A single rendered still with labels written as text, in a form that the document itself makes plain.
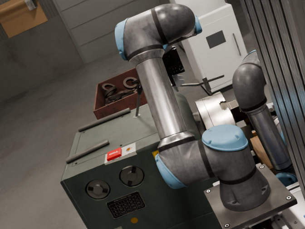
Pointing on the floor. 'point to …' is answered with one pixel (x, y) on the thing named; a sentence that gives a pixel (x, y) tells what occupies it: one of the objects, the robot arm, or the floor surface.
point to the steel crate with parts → (117, 94)
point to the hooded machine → (214, 43)
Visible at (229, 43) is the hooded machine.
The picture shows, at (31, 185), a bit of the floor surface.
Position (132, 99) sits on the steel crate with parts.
